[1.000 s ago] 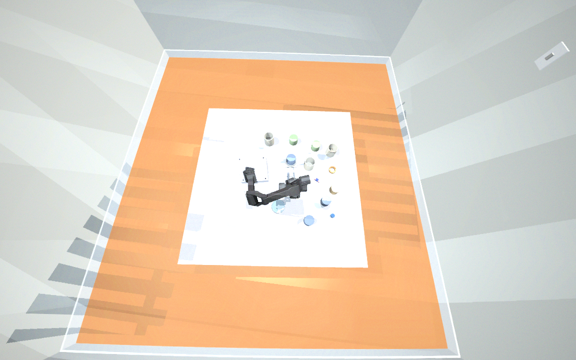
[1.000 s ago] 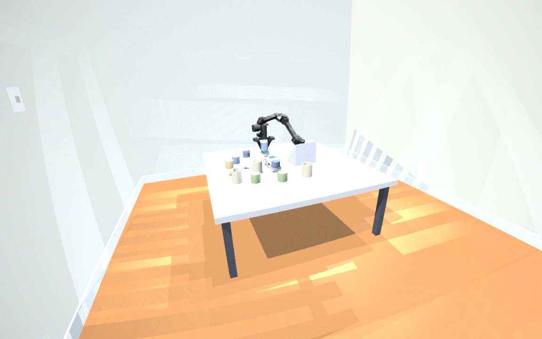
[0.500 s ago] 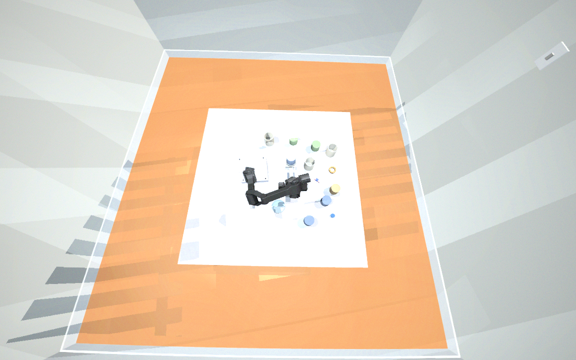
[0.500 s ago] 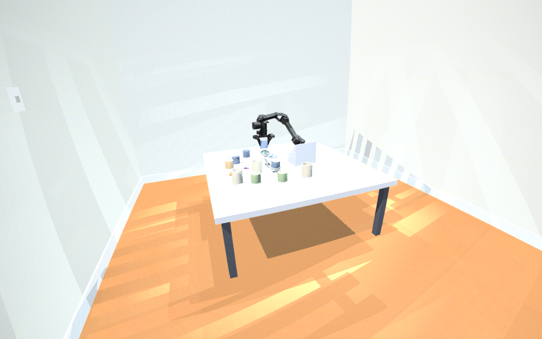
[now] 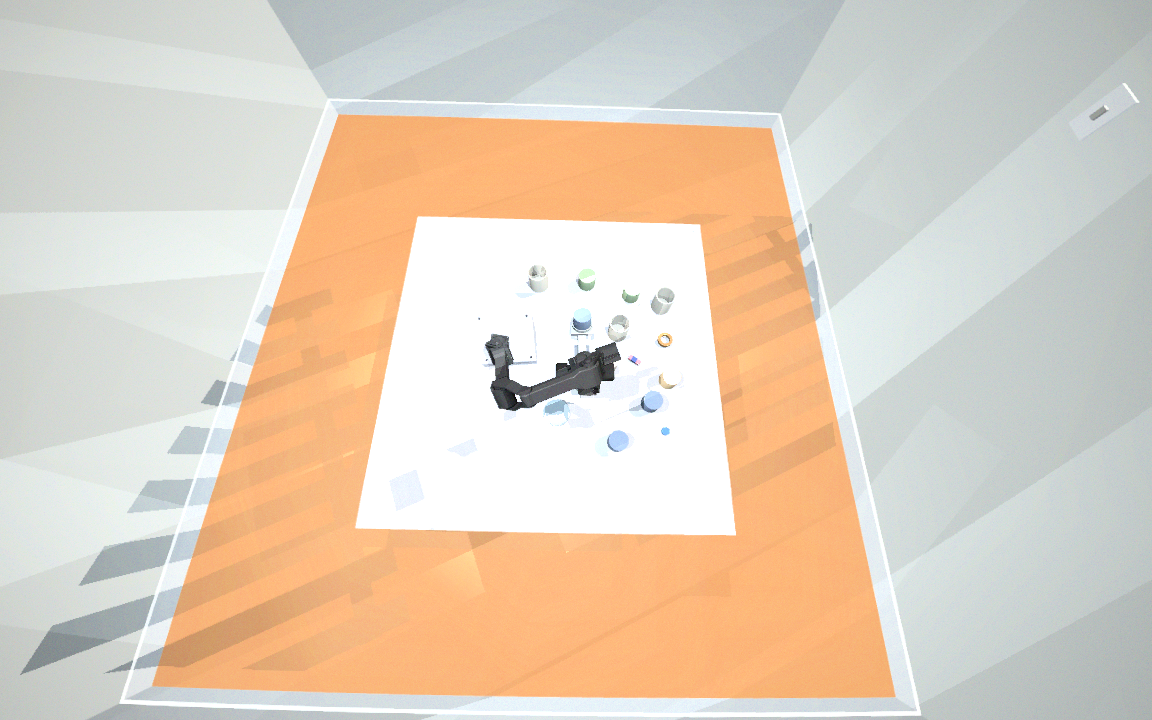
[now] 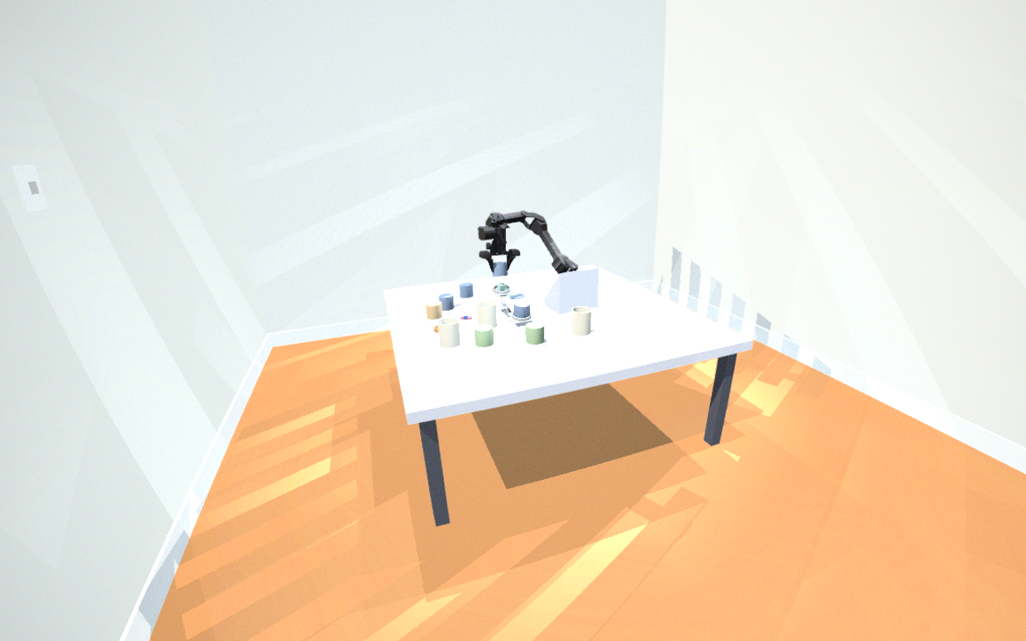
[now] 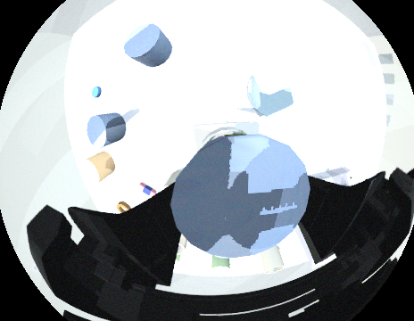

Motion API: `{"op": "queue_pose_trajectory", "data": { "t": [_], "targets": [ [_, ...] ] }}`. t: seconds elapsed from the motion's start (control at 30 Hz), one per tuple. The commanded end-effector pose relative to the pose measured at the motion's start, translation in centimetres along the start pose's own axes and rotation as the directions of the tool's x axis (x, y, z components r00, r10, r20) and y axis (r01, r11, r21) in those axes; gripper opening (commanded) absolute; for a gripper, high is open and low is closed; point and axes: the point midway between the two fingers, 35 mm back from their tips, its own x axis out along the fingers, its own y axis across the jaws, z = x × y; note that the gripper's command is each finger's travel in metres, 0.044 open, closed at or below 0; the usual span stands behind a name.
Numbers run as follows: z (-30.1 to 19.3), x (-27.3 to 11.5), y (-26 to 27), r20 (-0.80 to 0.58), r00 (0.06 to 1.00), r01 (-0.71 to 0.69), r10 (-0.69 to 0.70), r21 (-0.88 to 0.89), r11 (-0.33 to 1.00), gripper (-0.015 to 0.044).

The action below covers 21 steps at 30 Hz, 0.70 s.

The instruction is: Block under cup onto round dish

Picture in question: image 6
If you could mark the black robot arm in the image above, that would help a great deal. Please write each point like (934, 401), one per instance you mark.
(497, 223)

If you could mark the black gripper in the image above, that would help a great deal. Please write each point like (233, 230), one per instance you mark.
(499, 246)

